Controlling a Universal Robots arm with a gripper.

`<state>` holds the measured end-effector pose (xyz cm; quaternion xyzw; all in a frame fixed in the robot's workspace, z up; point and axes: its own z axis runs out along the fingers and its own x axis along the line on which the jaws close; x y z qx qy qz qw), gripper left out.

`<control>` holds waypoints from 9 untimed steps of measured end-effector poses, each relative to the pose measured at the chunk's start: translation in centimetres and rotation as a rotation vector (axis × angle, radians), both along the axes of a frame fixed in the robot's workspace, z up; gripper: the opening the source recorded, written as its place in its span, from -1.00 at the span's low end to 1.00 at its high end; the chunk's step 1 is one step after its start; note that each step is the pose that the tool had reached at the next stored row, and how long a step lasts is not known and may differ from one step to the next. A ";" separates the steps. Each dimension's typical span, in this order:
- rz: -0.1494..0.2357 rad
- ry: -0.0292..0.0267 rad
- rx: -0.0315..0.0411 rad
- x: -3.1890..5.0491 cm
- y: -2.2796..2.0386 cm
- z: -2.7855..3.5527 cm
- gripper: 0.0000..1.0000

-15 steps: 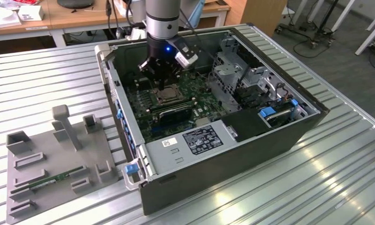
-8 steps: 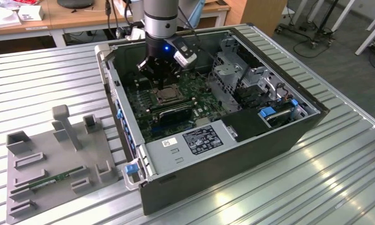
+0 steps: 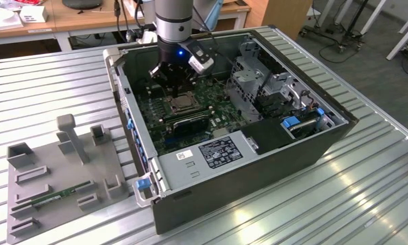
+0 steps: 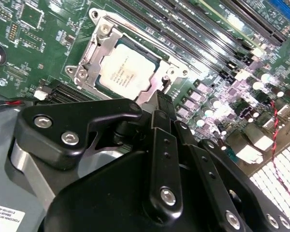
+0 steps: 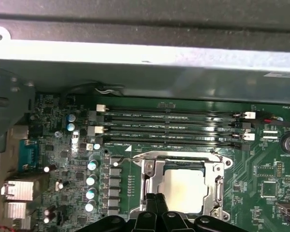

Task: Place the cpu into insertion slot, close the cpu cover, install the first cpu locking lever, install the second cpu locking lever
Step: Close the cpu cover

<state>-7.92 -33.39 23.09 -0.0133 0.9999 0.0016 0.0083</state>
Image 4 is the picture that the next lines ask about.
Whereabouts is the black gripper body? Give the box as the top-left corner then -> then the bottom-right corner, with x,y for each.
38,149 -> 224,232

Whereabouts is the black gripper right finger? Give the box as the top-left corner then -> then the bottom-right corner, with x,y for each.
164,92 -> 290,232

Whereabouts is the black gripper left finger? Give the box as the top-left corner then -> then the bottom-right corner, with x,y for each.
11,89 -> 185,222

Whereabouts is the CPU with silver top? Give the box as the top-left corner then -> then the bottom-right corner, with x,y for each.
96,43 -> 160,101

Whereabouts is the metal socket cover frame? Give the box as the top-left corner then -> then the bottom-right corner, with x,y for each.
83,21 -> 179,107

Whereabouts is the metal locking lever wire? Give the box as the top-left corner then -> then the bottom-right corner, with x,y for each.
102,14 -> 201,83

